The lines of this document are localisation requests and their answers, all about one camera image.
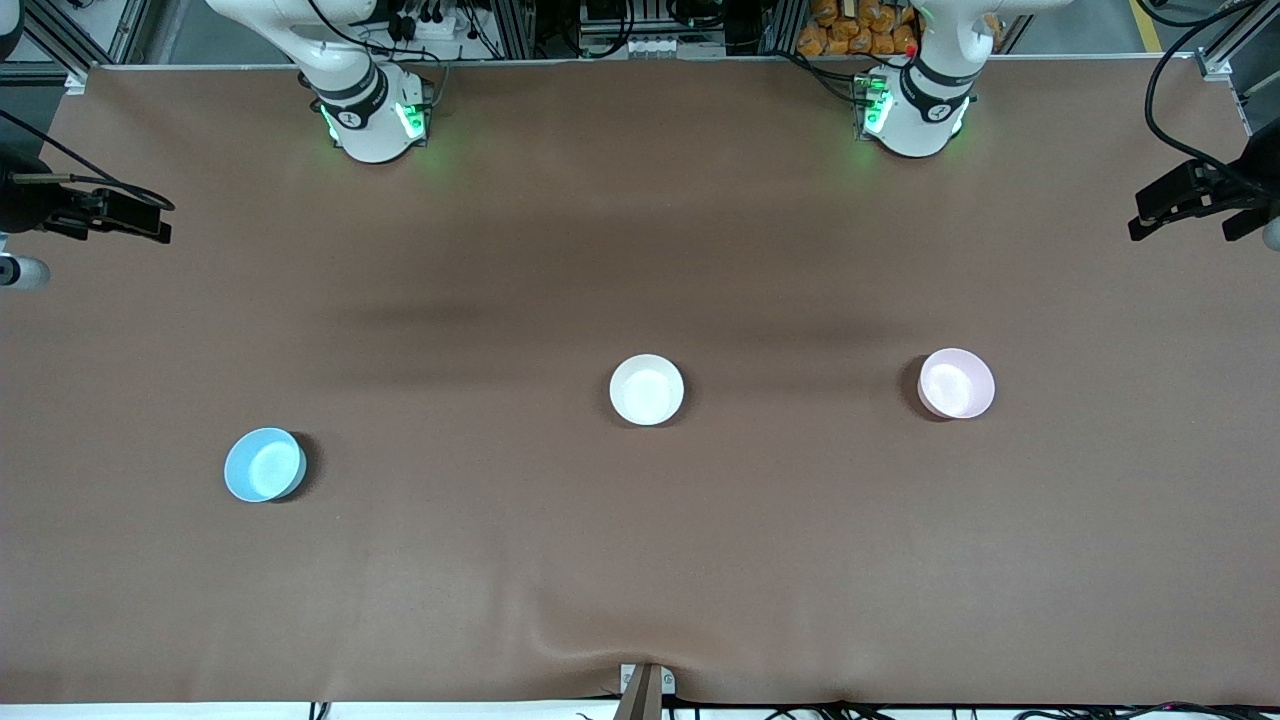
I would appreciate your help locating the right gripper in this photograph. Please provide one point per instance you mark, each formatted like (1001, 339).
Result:
(30, 205)

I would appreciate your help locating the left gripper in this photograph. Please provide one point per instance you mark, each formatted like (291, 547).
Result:
(1256, 176)

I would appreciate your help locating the pink bowl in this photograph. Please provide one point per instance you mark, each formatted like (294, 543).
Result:
(957, 383)

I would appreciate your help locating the blue bowl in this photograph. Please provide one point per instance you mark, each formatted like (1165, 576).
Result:
(264, 465)

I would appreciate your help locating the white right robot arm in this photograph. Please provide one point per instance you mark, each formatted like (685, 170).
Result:
(365, 130)

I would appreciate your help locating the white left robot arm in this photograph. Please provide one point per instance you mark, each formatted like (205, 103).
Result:
(915, 125)

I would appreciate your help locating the white bowl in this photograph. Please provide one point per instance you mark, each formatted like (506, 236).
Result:
(647, 390)

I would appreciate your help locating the white power strip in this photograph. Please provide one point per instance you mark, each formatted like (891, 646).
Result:
(430, 25)

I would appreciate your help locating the orange packaged goods pile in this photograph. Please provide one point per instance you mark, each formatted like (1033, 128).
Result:
(850, 28)

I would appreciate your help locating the white connector block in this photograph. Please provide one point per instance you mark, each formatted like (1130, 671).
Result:
(668, 47)

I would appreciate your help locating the brown table mat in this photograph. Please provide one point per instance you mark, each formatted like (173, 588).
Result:
(640, 560)

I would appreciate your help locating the aluminium frame post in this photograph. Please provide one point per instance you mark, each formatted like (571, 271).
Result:
(60, 45)
(1235, 45)

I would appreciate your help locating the metal clamp bracket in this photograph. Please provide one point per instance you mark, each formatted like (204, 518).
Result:
(646, 690)

